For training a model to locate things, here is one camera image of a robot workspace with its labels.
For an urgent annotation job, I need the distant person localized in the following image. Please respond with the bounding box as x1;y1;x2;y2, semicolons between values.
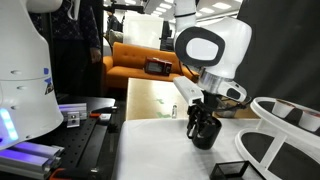
106;9;123;34

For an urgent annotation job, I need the white dish rack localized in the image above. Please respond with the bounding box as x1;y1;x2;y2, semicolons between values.
234;96;320;180

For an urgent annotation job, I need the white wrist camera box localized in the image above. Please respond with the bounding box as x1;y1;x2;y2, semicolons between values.
173;76;205;107

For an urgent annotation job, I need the person in dark clothes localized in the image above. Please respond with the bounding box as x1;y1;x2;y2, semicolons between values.
49;0;103;98

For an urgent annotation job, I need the black breadboard table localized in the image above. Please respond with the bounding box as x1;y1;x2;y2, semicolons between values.
0;95;127;180

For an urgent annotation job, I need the black curtain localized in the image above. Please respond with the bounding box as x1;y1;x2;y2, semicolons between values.
234;0;320;111

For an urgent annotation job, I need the red microwave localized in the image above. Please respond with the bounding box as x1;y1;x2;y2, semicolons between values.
143;56;174;77

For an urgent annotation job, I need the black see-through cube box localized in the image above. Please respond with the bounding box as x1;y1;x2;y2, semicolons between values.
209;160;259;180

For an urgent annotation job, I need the small white block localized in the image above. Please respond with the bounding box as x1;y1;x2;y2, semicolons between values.
98;113;113;122

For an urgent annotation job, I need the black mug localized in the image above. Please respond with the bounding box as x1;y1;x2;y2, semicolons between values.
191;114;223;150

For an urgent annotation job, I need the black handle tool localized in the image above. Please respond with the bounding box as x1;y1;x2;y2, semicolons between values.
90;105;118;114

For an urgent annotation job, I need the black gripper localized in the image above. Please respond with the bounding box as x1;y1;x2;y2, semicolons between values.
185;91;221;140

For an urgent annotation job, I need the aluminium extrusion bar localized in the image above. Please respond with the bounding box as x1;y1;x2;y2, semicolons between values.
9;141;66;160
58;102;88;121
0;149;63;180

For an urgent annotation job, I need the metal corner bracket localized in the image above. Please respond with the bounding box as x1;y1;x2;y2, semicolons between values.
66;111;82;129

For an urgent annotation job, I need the white board panel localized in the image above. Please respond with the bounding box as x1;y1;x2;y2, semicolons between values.
122;11;165;50

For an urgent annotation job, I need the white coffee pod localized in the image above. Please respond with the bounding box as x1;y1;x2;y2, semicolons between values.
297;109;320;133
271;99;296;119

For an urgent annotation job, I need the orange sofa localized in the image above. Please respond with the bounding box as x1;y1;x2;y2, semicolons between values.
102;41;201;90

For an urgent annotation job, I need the white cloth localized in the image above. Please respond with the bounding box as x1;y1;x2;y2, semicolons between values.
111;118;320;180

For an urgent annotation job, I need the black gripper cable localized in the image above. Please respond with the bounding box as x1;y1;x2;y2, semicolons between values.
213;98;252;113

